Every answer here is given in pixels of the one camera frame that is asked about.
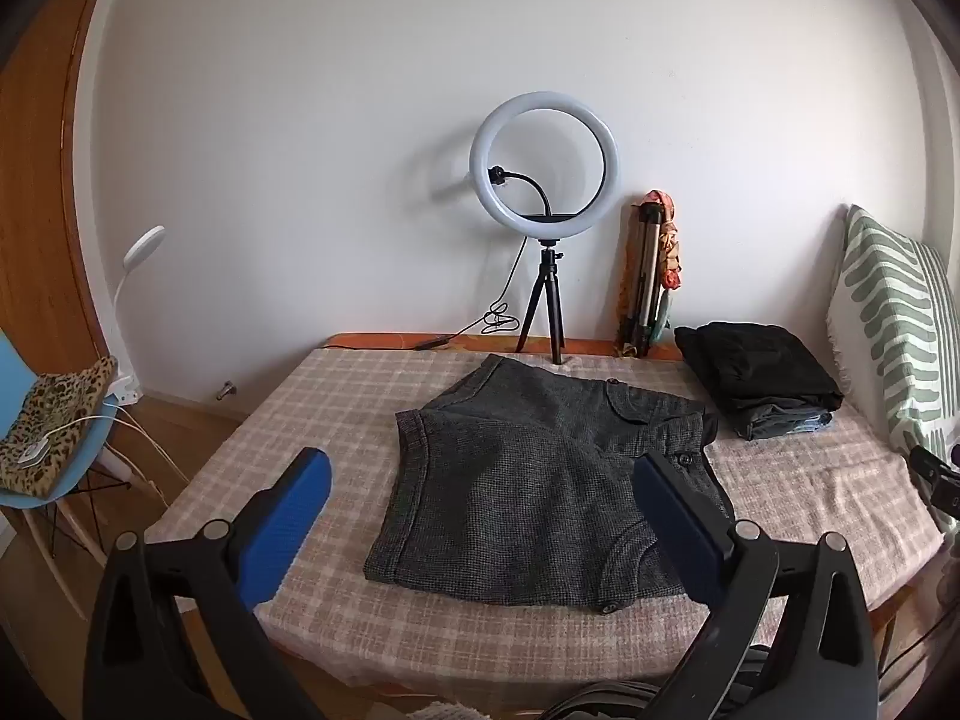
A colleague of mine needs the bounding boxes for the black ring light cable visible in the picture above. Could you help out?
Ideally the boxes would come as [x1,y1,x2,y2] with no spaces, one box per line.
[322,238,526,352]

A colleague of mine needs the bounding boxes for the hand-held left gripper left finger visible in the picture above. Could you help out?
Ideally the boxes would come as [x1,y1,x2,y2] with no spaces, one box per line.
[82,447,333,720]

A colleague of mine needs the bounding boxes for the black mini tripod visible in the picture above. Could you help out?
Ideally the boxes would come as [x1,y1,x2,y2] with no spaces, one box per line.
[514,238,567,366]

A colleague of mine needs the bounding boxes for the white ring light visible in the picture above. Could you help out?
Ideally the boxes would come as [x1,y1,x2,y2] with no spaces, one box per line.
[469,92,622,233]

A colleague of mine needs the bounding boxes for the green striped pillow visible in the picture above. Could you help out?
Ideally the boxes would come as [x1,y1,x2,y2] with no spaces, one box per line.
[825,204,960,458]

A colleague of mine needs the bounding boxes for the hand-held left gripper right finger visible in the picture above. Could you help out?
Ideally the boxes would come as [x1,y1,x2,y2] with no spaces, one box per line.
[632,451,880,720]

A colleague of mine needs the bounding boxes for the grey houndstooth pants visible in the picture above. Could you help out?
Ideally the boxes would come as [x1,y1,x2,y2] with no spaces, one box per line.
[364,355,740,614]

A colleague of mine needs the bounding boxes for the orange bed sheet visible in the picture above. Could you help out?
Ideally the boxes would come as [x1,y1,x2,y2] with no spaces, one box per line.
[319,332,691,361]

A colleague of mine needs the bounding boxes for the light blue chair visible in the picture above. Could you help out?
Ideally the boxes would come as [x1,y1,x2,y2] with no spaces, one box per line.
[0,326,143,616]

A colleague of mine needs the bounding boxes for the folded silver tripod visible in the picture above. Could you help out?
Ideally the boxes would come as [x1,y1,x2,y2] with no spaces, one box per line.
[619,199,668,357]

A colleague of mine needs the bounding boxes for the white charger cable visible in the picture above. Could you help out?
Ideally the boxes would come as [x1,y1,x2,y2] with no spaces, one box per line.
[21,397,188,511]

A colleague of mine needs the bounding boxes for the leopard print cloth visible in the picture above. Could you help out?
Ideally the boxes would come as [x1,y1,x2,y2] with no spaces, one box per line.
[0,355,121,500]

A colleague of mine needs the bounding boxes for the wooden door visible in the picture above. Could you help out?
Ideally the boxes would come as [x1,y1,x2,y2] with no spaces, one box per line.
[0,0,121,368]

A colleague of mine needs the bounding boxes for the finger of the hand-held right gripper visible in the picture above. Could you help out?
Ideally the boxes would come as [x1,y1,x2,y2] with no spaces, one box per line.
[910,445,960,485]

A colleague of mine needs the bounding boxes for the wooden bed frame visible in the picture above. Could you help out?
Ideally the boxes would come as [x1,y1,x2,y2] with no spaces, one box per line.
[870,585,923,680]

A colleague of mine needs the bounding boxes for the white desk lamp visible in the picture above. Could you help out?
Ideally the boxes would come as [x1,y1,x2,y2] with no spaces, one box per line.
[101,225,166,406]

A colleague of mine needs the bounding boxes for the grey folded garment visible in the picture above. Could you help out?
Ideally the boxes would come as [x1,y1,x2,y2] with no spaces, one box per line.
[731,397,835,442]

